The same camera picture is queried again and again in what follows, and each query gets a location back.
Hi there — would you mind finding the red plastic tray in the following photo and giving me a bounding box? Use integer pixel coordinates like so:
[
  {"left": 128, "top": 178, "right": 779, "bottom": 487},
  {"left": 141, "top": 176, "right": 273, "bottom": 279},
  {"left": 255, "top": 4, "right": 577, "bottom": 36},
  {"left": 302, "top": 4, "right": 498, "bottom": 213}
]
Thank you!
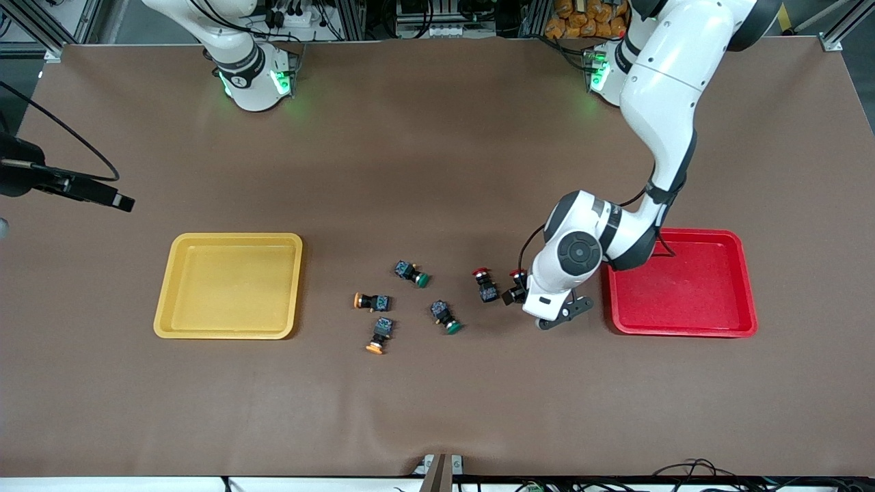
[{"left": 605, "top": 226, "right": 759, "bottom": 338}]

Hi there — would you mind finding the yellow plastic tray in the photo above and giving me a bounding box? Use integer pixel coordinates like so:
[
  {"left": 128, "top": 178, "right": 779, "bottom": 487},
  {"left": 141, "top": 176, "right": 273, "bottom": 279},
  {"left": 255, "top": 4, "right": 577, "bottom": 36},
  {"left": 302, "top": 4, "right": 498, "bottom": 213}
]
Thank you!
[{"left": 153, "top": 232, "right": 304, "bottom": 340}]

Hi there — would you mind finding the white power strip with plugs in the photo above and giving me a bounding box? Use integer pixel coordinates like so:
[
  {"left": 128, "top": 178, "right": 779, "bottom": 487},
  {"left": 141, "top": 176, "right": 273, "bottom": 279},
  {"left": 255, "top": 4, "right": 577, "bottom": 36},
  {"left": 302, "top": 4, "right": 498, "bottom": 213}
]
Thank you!
[{"left": 263, "top": 0, "right": 325, "bottom": 28}]

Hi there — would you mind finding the long white power strip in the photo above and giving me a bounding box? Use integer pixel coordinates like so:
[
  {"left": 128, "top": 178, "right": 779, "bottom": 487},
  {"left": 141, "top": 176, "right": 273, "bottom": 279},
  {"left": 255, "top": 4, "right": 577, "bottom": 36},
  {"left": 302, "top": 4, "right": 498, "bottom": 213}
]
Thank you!
[{"left": 395, "top": 24, "right": 498, "bottom": 40}]

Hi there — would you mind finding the orange packaged goods pile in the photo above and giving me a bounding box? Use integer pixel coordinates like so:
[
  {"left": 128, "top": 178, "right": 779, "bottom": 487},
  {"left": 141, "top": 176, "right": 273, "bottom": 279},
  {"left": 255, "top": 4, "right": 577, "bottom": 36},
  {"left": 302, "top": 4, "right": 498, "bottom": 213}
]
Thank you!
[{"left": 545, "top": 0, "right": 628, "bottom": 40}]

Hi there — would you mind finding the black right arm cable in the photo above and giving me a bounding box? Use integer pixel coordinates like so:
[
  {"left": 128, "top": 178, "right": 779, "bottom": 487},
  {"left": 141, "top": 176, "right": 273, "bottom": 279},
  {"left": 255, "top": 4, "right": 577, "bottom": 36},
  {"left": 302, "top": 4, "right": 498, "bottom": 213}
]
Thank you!
[{"left": 0, "top": 81, "right": 121, "bottom": 182}]

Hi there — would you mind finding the green push button switch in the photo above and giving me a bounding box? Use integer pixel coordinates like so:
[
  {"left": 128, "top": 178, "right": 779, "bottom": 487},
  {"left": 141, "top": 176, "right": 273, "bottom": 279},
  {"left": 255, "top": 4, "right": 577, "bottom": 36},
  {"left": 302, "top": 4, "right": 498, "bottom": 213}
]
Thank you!
[
  {"left": 429, "top": 299, "right": 463, "bottom": 336},
  {"left": 394, "top": 260, "right": 431, "bottom": 288}
]

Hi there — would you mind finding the aluminium frame strut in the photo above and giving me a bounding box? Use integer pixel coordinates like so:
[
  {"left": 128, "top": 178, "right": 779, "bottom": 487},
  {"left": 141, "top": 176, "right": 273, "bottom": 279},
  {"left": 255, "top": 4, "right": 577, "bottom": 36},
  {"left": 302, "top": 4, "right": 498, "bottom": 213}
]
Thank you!
[
  {"left": 0, "top": 0, "right": 66, "bottom": 64},
  {"left": 796, "top": 0, "right": 875, "bottom": 52}
]

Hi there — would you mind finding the metal table edge bracket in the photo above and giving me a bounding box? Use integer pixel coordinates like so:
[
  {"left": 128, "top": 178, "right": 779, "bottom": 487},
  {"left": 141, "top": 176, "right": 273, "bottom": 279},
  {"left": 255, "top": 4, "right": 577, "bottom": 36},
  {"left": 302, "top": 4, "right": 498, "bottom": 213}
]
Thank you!
[{"left": 414, "top": 453, "right": 466, "bottom": 492}]

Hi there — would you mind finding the black cable bundle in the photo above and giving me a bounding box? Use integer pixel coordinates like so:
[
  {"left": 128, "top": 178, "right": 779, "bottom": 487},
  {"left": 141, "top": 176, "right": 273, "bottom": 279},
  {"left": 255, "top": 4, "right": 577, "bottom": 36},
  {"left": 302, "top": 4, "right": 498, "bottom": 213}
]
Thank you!
[{"left": 649, "top": 458, "right": 875, "bottom": 492}]

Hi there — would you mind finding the aluminium frame post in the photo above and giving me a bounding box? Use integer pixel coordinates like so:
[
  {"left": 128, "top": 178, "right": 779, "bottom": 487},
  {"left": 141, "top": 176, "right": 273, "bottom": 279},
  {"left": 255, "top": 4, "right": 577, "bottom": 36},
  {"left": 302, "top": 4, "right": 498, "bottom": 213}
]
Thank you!
[
  {"left": 523, "top": 0, "right": 549, "bottom": 38},
  {"left": 335, "top": 0, "right": 368, "bottom": 42}
]

